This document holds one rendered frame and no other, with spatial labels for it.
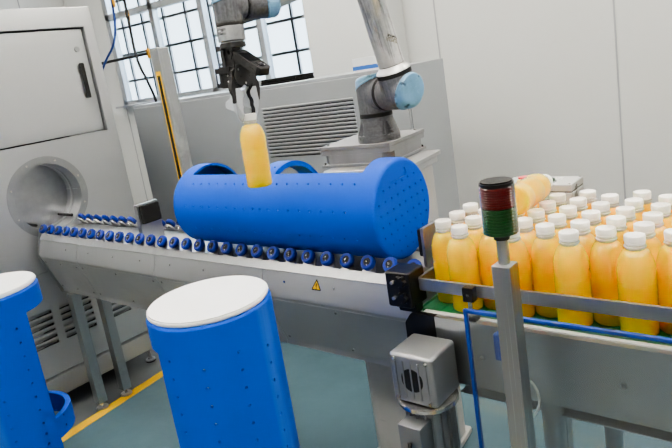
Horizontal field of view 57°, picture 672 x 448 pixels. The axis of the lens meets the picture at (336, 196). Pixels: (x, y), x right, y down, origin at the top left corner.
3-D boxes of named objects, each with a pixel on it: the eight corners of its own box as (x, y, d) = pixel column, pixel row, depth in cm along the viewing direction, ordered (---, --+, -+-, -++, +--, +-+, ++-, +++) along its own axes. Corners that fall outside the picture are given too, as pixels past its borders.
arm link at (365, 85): (377, 109, 224) (372, 72, 221) (402, 108, 213) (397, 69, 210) (352, 115, 217) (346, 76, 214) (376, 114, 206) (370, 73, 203)
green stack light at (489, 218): (492, 226, 118) (489, 201, 117) (524, 228, 113) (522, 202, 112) (477, 236, 113) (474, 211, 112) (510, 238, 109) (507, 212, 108)
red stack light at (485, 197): (489, 201, 116) (487, 181, 116) (522, 202, 112) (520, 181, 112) (474, 210, 112) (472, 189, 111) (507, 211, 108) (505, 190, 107)
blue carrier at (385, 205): (242, 223, 241) (223, 153, 233) (437, 236, 184) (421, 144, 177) (185, 253, 220) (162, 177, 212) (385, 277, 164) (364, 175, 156)
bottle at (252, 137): (263, 188, 168) (252, 120, 164) (242, 188, 171) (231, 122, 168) (277, 182, 174) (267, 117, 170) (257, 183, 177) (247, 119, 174)
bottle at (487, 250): (496, 313, 140) (488, 235, 136) (478, 304, 147) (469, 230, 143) (521, 304, 143) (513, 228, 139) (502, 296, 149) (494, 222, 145)
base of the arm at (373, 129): (365, 138, 227) (361, 111, 225) (405, 134, 222) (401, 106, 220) (353, 145, 213) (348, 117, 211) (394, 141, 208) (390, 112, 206)
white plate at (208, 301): (259, 267, 157) (260, 271, 157) (148, 292, 151) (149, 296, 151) (276, 302, 130) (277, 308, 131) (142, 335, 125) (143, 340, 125)
